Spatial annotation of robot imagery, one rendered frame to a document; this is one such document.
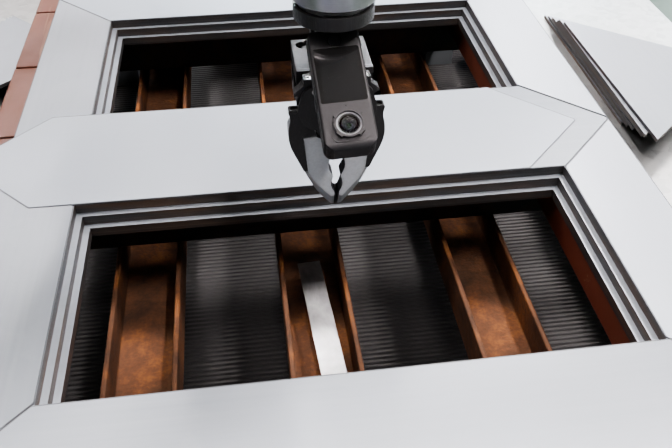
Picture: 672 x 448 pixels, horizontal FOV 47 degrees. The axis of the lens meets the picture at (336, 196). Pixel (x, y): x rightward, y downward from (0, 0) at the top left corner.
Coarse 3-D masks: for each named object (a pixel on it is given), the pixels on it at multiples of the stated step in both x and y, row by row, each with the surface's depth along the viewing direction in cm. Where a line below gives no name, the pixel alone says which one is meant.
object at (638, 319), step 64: (576, 128) 98; (256, 192) 88; (384, 192) 90; (448, 192) 91; (512, 192) 91; (576, 192) 89; (64, 256) 80; (64, 320) 75; (640, 320) 74; (64, 384) 70
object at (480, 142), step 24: (432, 96) 103; (456, 96) 103; (480, 96) 103; (456, 120) 99; (480, 120) 99; (456, 144) 95; (480, 144) 95; (504, 144) 95; (480, 168) 91; (504, 168) 91
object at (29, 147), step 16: (32, 128) 97; (48, 128) 97; (16, 144) 95; (32, 144) 95; (0, 160) 92; (16, 160) 92; (32, 160) 92; (0, 176) 90; (16, 176) 90; (32, 176) 90; (16, 192) 87; (32, 192) 87
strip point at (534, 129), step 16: (496, 96) 103; (512, 96) 103; (512, 112) 100; (528, 112) 100; (544, 112) 100; (512, 128) 97; (528, 128) 97; (544, 128) 97; (560, 128) 97; (528, 144) 95; (544, 144) 95; (528, 160) 92
